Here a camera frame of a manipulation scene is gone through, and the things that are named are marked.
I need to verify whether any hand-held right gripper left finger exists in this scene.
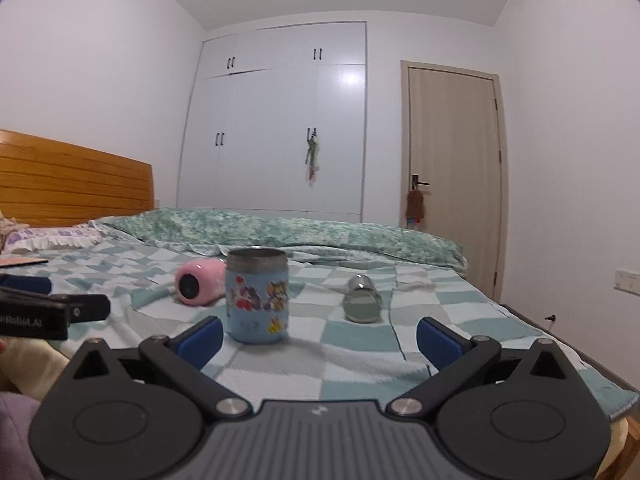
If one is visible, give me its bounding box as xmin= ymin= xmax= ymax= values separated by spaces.
xmin=55 ymin=316 xmax=253 ymax=418

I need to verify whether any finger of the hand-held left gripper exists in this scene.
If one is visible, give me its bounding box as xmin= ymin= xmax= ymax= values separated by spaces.
xmin=0 ymin=274 xmax=53 ymax=295
xmin=0 ymin=287 xmax=111 ymax=323

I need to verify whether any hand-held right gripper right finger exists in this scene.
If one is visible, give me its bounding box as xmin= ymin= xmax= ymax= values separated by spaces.
xmin=387 ymin=316 xmax=586 ymax=417

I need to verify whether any pink cup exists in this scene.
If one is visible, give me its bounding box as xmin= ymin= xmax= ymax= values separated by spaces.
xmin=174 ymin=258 xmax=228 ymax=307

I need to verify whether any silver steel cup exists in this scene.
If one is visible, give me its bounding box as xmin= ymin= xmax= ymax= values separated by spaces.
xmin=342 ymin=275 xmax=384 ymax=324

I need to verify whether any blue cartoon print cup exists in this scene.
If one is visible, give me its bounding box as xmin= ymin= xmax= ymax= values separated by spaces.
xmin=223 ymin=247 xmax=291 ymax=346

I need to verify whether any cream cloth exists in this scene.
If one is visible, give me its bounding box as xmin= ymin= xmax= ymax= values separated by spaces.
xmin=0 ymin=336 xmax=73 ymax=401

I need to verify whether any purple floral frilled pillow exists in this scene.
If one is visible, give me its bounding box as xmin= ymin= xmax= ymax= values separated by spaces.
xmin=0 ymin=219 xmax=108 ymax=256

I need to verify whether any teal checkered blanket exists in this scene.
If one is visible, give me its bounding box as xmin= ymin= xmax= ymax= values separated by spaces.
xmin=0 ymin=237 xmax=640 ymax=418

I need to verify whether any wooden headboard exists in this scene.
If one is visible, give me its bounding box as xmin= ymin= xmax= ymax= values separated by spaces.
xmin=0 ymin=129 xmax=155 ymax=228

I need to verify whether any purple cloth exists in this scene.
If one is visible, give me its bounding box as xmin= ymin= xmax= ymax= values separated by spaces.
xmin=0 ymin=391 xmax=43 ymax=480

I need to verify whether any green floral quilt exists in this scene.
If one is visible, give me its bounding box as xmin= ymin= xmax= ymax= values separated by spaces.
xmin=87 ymin=207 xmax=468 ymax=273

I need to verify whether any light wooden door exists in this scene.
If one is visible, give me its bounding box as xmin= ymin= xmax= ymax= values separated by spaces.
xmin=400 ymin=60 xmax=510 ymax=303

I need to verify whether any hanging ornament bundle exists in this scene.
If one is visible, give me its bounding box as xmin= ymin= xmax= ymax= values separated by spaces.
xmin=303 ymin=135 xmax=321 ymax=187

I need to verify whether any white wardrobe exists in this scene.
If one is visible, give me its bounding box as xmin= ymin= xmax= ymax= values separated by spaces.
xmin=176 ymin=21 xmax=368 ymax=223

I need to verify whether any white wall socket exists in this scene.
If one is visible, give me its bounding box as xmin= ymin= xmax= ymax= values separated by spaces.
xmin=614 ymin=270 xmax=640 ymax=295

